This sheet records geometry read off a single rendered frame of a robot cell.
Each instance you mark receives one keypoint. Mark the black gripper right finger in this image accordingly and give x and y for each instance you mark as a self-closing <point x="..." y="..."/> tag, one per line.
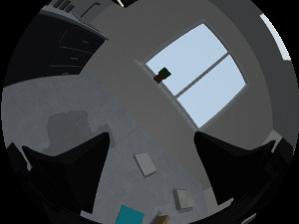
<point x="227" y="166"/>

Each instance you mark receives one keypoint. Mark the grey flat rectangular slab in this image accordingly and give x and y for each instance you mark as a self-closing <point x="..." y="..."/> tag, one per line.
<point x="182" y="199"/>

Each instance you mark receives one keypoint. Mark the grey flat square panel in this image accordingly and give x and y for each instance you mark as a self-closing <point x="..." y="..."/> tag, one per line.
<point x="144" y="163"/>

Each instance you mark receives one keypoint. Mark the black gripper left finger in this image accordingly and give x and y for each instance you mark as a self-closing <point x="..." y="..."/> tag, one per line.
<point x="75" y="172"/>

